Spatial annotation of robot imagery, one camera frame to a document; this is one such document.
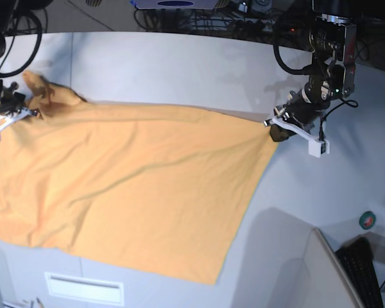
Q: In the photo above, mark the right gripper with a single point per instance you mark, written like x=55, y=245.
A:
x=11, y=106

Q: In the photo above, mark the pencil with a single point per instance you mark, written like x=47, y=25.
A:
x=40, y=304

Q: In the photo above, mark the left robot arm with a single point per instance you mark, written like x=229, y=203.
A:
x=331, y=34

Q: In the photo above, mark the white rectangular tray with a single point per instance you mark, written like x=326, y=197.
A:
x=85, y=289

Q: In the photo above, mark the orange yellow t-shirt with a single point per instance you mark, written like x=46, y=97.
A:
x=156, y=188

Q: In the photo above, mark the black keyboard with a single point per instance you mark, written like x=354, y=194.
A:
x=357, y=261

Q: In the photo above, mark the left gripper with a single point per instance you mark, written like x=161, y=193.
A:
x=297, y=117

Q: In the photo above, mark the green tape roll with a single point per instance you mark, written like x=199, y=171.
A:
x=367, y=220

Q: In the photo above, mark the beige board panel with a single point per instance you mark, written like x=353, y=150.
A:
x=330, y=284

